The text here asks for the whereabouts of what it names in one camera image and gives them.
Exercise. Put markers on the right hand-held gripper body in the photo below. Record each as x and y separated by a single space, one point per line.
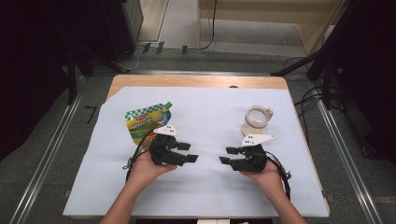
253 158

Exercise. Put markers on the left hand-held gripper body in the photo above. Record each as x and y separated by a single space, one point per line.
163 152

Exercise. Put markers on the beige paper cup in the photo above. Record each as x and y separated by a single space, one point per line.
247 130

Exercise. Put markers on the green yellow spout pouch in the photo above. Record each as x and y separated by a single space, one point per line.
144 123

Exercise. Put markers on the person's right hand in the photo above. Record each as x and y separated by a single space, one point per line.
269 179

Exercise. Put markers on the person's left hand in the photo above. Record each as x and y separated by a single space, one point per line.
143 172

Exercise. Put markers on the white cloth mat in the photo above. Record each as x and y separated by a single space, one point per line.
202 105

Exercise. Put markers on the wooden table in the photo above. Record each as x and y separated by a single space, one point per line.
186 81

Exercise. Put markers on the black tripod stand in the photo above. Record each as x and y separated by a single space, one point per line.
327 68

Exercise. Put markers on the black metal stand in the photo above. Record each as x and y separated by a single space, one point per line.
72 77

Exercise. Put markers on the black cabinet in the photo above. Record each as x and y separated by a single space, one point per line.
121 28

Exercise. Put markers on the light wooden furniture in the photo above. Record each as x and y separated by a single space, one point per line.
264 14

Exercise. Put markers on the metal floor rail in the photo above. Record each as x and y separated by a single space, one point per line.
46 161
348 161

